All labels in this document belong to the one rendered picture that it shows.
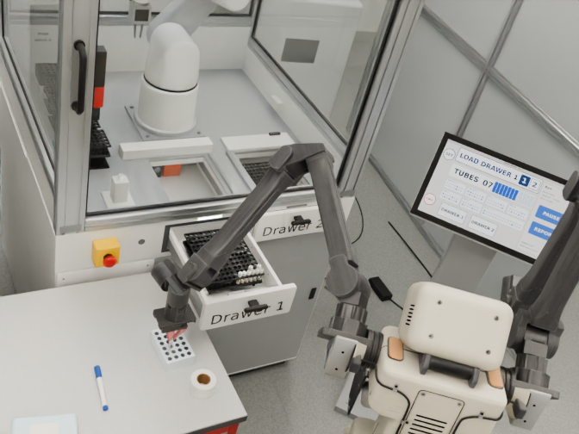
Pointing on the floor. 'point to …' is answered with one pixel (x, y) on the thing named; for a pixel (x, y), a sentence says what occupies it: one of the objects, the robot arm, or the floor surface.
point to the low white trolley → (121, 338)
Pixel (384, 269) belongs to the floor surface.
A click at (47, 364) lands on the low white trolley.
